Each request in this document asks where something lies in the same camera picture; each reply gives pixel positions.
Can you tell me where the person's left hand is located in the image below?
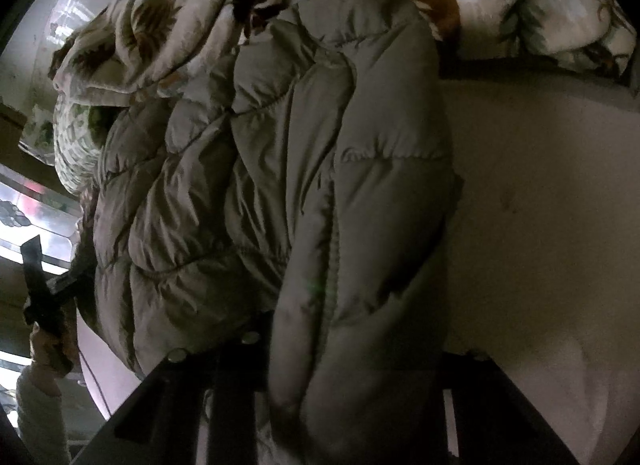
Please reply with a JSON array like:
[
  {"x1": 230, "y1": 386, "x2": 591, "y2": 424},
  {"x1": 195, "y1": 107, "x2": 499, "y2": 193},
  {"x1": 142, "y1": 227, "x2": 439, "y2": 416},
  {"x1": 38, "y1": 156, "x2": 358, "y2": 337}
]
[{"x1": 29, "y1": 317, "x2": 82, "y2": 386}]

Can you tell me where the white floral pillow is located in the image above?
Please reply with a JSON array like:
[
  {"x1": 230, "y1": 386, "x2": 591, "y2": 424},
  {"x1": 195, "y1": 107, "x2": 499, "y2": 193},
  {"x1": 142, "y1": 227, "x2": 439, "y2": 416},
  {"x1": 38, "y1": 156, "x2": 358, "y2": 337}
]
[{"x1": 27, "y1": 104, "x2": 57, "y2": 167}]

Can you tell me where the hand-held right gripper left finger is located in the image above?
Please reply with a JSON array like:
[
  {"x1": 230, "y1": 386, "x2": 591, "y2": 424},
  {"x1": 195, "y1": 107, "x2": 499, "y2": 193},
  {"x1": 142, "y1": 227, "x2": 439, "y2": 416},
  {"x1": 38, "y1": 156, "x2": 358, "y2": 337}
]
[{"x1": 75, "y1": 315, "x2": 275, "y2": 465}]

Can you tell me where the floral leaf print blanket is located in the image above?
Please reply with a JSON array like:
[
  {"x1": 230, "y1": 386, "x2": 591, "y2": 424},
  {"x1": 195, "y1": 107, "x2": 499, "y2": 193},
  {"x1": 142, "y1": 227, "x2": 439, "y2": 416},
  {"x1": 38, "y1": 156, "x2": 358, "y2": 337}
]
[{"x1": 51, "y1": 0, "x2": 640, "y2": 113}]

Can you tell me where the person's left forearm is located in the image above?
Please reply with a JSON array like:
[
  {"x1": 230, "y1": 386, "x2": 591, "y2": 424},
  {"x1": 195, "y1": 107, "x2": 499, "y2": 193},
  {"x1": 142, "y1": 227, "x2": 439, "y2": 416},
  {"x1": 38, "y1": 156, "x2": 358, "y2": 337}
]
[{"x1": 14, "y1": 370, "x2": 73, "y2": 465}]

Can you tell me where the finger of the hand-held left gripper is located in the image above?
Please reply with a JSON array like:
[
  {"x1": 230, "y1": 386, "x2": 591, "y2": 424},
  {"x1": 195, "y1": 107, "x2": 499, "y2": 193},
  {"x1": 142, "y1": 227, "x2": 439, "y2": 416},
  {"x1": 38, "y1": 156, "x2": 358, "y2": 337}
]
[
  {"x1": 21, "y1": 235, "x2": 46, "y2": 293},
  {"x1": 47, "y1": 252, "x2": 98, "y2": 298}
]

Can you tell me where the green checked pillow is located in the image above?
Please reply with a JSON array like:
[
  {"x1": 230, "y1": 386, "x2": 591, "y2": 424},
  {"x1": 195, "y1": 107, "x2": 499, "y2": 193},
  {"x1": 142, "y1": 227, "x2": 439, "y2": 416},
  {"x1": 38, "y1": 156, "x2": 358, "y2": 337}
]
[{"x1": 51, "y1": 92, "x2": 118, "y2": 196}]

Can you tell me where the leaded glass window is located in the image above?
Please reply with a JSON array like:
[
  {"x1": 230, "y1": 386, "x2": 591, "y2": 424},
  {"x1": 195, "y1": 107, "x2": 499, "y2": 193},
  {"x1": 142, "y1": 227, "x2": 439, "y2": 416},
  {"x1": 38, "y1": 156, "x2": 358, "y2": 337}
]
[{"x1": 0, "y1": 162, "x2": 83, "y2": 396}]

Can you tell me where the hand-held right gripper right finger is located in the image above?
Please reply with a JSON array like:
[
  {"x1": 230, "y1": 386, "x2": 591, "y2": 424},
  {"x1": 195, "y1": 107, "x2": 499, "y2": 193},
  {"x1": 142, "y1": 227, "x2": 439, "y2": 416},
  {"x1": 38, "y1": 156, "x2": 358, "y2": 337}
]
[{"x1": 439, "y1": 351, "x2": 582, "y2": 465}]

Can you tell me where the grey-green puffer jacket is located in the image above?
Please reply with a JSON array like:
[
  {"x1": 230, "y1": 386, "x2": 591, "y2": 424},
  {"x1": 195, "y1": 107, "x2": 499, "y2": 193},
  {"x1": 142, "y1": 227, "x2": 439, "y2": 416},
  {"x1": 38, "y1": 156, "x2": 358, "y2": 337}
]
[{"x1": 91, "y1": 0, "x2": 460, "y2": 465}]

